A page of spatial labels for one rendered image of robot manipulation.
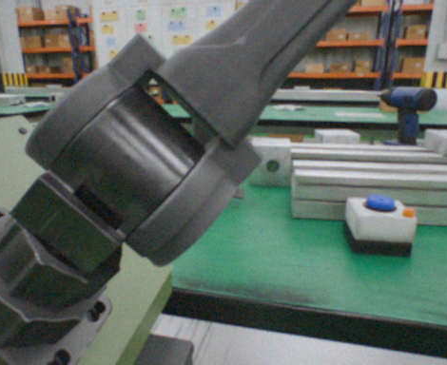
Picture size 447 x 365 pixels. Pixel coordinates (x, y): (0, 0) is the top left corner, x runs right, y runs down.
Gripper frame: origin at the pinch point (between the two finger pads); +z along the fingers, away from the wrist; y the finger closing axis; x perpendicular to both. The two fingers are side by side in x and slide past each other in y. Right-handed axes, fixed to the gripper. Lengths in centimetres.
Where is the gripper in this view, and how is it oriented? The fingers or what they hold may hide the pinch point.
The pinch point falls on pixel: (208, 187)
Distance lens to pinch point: 68.3
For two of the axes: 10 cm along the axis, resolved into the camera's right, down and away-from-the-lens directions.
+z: 0.0, 9.6, 3.0
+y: 1.5, -2.9, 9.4
